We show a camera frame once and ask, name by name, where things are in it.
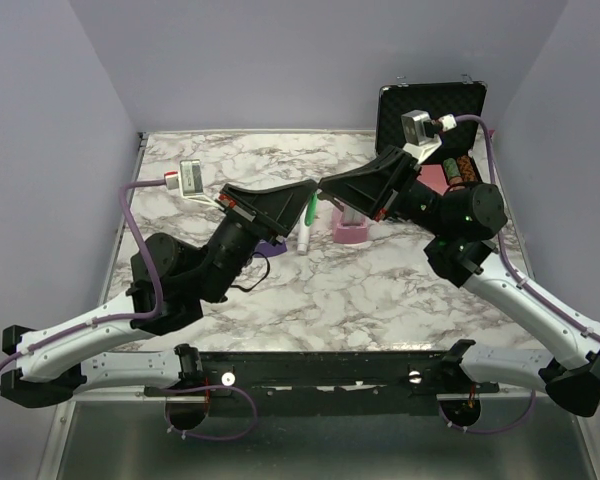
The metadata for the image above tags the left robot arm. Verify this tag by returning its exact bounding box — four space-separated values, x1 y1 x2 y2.
0 173 317 409

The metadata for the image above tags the pink metronome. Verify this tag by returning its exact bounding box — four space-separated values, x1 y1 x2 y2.
331 207 369 245

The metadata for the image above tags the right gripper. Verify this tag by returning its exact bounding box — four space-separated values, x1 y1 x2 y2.
318 145 451 238

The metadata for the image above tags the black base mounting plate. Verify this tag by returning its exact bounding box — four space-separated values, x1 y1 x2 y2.
166 350 499 425

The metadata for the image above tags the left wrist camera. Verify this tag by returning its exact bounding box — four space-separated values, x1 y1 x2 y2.
179 159 204 198

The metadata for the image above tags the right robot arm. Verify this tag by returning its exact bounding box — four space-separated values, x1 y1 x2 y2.
318 147 600 417

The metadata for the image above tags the black poker chip case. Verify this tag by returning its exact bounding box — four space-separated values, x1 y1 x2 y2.
374 73 488 186

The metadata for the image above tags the white microphone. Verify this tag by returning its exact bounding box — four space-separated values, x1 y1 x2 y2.
296 220 311 255

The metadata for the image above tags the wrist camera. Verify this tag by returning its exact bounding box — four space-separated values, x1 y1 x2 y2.
179 159 204 198
401 110 442 164

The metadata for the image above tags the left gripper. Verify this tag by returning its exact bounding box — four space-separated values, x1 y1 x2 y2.
195 180 318 305

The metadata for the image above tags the pink card deck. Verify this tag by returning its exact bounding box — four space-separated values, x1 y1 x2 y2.
418 164 448 195

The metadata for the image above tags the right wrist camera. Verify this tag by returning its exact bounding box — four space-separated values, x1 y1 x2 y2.
401 110 442 164

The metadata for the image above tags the purple metronome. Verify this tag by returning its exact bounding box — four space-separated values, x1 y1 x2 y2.
254 240 287 259

